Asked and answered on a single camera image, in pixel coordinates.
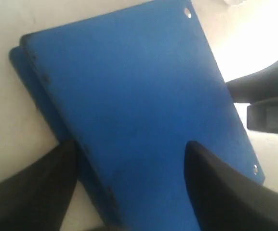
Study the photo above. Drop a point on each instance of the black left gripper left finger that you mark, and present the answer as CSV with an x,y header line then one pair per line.
x,y
37,197

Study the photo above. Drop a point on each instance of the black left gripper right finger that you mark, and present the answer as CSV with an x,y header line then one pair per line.
x,y
222,198

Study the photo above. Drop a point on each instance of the blue notebook binder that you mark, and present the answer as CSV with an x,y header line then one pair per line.
x,y
132,87

